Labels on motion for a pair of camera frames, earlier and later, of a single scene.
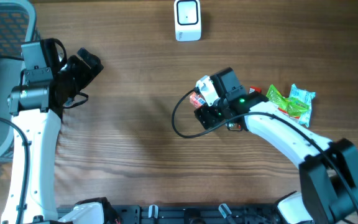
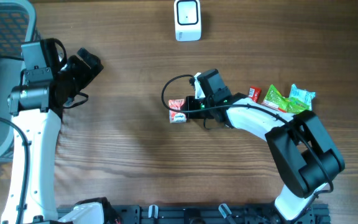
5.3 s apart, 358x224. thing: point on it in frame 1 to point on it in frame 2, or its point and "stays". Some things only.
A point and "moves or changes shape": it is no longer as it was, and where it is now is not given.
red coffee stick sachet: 253,89 stays
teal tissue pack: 306,97 stays
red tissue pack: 197,100 moves or changes shape
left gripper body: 77,75 stays
